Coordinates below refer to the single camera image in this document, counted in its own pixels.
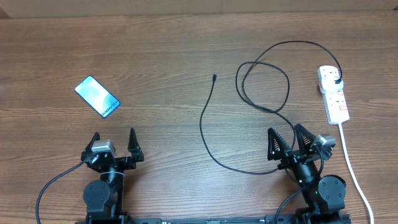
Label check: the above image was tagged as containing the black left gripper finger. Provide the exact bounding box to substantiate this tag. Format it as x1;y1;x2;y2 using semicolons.
127;128;144;162
81;132;100;156

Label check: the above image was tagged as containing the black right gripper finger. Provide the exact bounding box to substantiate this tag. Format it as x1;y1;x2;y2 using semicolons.
294;124;317;153
267;128;292;161

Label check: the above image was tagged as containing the blue-screen Galaxy smartphone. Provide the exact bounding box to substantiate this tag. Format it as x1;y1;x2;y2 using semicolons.
75;75;121;118

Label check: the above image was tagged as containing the black USB charging cable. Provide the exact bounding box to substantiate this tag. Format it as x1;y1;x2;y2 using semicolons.
199;40;343;175

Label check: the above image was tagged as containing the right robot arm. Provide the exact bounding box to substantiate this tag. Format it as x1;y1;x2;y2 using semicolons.
265;124;351;223

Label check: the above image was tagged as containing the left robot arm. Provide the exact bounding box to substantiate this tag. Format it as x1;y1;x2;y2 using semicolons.
81;129;144;223

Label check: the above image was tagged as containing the white charger plug adapter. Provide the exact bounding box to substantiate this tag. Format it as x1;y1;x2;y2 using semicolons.
319;78;344;93

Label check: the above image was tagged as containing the white power strip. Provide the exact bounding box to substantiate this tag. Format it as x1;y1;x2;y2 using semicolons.
317;65;349;124

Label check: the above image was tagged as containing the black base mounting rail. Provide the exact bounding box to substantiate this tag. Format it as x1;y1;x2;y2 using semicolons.
74;213;352;224

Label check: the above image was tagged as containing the white power strip cord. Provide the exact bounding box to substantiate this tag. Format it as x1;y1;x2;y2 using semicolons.
337;123;375;224

